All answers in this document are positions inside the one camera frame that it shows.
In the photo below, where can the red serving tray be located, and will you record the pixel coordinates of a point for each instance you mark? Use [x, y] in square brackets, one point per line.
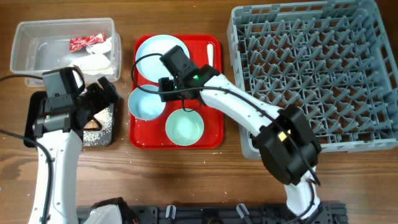
[152, 135]

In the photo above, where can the brown carrot piece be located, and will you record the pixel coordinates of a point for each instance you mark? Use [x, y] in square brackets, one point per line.
[93, 125]

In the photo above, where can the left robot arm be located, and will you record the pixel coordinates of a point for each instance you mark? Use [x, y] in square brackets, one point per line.
[58, 135]

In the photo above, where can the red snack wrapper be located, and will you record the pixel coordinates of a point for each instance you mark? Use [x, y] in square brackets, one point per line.
[79, 43]

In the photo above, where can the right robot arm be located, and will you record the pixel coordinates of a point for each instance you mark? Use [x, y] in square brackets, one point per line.
[288, 147]

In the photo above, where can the green bowl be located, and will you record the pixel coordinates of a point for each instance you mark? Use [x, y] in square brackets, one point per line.
[184, 128]

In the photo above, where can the clear plastic waste bin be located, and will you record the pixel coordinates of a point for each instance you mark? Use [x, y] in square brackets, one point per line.
[41, 46]

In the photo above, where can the grey dishwasher rack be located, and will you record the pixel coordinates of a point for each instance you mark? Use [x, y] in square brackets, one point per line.
[332, 59]

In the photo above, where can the black waste tray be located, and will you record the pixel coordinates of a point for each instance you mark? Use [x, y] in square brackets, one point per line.
[33, 112]

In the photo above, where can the light blue bowl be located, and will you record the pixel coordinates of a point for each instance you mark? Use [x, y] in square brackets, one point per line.
[145, 106]

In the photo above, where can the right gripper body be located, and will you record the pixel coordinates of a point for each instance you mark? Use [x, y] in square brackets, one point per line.
[167, 84]

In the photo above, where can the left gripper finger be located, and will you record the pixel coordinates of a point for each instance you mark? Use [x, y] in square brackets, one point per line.
[90, 118]
[107, 94]

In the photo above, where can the white plastic spoon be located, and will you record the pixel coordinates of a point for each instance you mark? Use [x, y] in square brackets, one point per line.
[210, 54]

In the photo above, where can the white rice pile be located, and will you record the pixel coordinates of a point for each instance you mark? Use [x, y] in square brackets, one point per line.
[105, 136]

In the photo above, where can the large light blue plate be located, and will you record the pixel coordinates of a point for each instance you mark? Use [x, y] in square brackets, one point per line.
[151, 68]

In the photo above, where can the white napkin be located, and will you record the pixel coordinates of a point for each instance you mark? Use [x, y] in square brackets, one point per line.
[96, 63]

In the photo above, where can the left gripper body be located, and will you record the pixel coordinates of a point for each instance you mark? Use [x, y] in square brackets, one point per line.
[93, 100]

